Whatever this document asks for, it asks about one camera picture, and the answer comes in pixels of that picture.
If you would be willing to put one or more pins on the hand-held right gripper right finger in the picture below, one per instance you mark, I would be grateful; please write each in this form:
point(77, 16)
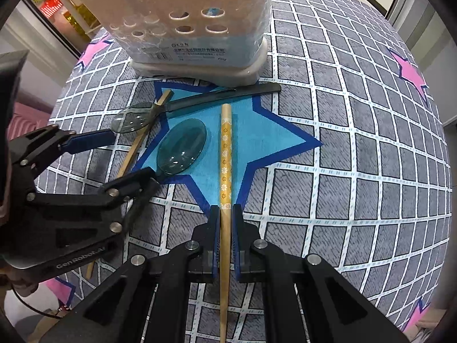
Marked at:
point(235, 235)

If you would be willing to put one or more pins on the pink striped cloth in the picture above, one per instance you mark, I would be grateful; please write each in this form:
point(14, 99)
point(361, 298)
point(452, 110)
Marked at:
point(28, 114)

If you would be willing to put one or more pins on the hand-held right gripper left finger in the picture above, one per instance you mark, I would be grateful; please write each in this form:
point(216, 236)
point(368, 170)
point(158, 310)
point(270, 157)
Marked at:
point(214, 235)

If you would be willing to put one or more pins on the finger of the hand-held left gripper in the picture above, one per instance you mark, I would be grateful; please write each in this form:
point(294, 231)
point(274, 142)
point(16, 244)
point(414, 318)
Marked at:
point(92, 141)
point(135, 185)

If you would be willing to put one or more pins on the yellow oil bottle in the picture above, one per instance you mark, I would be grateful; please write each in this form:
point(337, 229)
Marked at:
point(76, 25)

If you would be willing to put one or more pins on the grey sliding door frame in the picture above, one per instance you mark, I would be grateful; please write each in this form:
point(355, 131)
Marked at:
point(421, 14)

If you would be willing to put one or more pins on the red labelled package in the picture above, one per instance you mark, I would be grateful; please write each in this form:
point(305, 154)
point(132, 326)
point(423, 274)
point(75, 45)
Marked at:
point(51, 7)

